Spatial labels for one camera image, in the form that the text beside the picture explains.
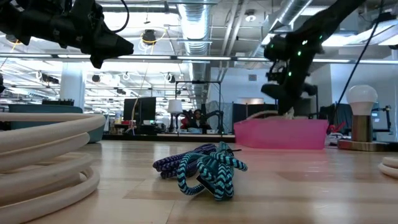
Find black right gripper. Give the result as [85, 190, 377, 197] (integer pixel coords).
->
[261, 74, 318, 116]

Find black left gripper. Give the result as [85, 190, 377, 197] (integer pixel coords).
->
[52, 0, 134, 69]

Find beige ethernet cable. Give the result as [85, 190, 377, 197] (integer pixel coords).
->
[0, 111, 107, 224]
[377, 155, 398, 180]
[245, 107, 296, 121]

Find teal braided USB cable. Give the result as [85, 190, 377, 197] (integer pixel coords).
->
[177, 141, 249, 202]

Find purple braided USB cable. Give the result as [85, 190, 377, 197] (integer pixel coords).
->
[152, 142, 218, 180]

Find pink plastic bin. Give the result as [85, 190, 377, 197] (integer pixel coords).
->
[233, 119, 329, 151]

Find black partition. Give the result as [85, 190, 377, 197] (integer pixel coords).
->
[232, 103, 280, 124]

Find black ceiling device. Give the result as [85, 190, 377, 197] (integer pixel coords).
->
[141, 29, 157, 45]

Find person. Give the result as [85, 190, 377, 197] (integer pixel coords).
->
[326, 121, 346, 135]
[190, 108, 212, 131]

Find white pillar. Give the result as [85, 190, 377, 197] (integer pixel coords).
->
[60, 62, 87, 110]

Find black background monitors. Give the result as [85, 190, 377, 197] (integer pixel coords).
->
[123, 96, 157, 126]

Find light bulb brass lamp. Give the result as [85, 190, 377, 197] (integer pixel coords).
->
[337, 84, 389, 152]

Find black ridged block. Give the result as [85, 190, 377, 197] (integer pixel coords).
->
[41, 98, 75, 107]

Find teal plastic bin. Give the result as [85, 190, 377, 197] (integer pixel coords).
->
[8, 104, 106, 144]

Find white shade table lamp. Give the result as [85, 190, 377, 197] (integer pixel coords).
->
[167, 99, 184, 133]

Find black stand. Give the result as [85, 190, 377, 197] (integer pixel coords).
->
[371, 105, 393, 134]

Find white bundled cable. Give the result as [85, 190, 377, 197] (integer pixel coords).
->
[325, 132, 343, 147]

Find black cable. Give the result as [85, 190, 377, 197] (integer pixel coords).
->
[328, 0, 386, 127]

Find silver ceiling duct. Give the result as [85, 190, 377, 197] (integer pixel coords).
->
[177, 0, 215, 103]

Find black background station frame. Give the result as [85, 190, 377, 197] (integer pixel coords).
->
[174, 80, 225, 135]

